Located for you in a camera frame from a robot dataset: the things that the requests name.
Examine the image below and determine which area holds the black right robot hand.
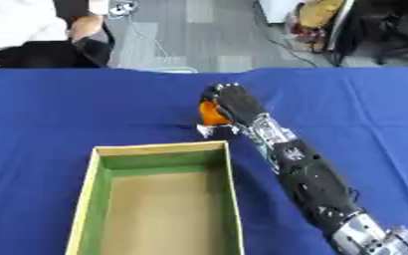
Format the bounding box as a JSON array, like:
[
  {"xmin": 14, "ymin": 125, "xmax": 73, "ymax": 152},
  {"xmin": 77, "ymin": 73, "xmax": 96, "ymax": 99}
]
[{"xmin": 195, "ymin": 83, "xmax": 269, "ymax": 139}]

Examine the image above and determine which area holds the orange toy fruit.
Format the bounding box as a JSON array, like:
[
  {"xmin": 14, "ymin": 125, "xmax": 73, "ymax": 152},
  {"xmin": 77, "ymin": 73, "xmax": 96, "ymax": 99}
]
[{"xmin": 197, "ymin": 101, "xmax": 232, "ymax": 127}]

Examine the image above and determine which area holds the cardboard box with green inside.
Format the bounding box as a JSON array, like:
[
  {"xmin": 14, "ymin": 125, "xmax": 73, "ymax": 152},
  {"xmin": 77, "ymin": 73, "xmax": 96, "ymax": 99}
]
[{"xmin": 65, "ymin": 139, "xmax": 246, "ymax": 255}]

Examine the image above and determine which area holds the yellow bag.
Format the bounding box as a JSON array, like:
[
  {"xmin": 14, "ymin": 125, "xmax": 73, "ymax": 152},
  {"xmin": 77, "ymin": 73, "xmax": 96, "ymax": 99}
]
[{"xmin": 296, "ymin": 0, "xmax": 345, "ymax": 30}]

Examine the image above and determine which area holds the black chair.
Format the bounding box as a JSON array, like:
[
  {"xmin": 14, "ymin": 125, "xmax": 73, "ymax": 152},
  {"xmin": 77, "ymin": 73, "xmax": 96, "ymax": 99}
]
[{"xmin": 327, "ymin": 0, "xmax": 408, "ymax": 68}]

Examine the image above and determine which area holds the person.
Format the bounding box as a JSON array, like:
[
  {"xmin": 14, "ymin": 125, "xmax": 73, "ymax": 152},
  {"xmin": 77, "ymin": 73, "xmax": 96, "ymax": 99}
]
[{"xmin": 0, "ymin": 0, "xmax": 117, "ymax": 70}]

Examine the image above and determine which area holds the black cable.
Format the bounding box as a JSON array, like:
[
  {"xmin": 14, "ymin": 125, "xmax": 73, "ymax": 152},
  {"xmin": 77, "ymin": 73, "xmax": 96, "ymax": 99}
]
[{"xmin": 251, "ymin": 0, "xmax": 319, "ymax": 69}]

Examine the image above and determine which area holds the white cable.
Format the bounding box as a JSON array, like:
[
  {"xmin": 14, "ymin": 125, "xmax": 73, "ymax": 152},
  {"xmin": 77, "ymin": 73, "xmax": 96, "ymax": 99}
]
[{"xmin": 107, "ymin": 1, "xmax": 199, "ymax": 73}]

